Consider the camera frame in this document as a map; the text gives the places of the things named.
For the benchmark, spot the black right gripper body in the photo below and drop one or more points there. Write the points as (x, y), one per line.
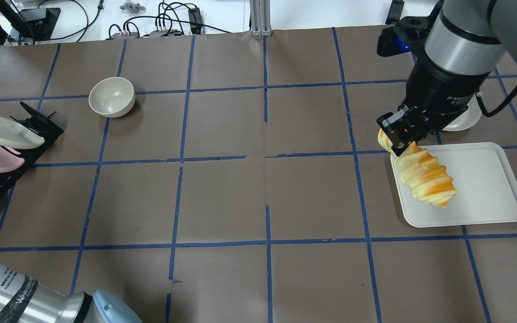
(438, 95)

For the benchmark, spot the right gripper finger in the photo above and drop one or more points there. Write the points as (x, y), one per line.
(388, 122)
(402, 138)

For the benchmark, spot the yellow bread loaf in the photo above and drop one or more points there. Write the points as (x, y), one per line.
(427, 179)

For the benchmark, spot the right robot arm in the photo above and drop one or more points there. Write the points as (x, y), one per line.
(456, 48)

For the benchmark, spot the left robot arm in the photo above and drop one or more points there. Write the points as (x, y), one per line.
(25, 300)

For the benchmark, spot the cream plate with lemon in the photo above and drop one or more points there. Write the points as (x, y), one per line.
(467, 119)

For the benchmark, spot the cream plate in rack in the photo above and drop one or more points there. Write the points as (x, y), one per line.
(14, 135)

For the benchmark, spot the white rectangular tray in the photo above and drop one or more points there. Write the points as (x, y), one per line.
(485, 183)

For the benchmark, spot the cream bowl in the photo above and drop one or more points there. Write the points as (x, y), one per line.
(112, 97)

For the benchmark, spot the black dish rack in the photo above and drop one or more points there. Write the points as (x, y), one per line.
(41, 125)

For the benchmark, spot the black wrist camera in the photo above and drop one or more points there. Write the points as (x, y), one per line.
(407, 35)

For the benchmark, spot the aluminium frame post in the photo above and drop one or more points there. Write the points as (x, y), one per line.
(260, 18)

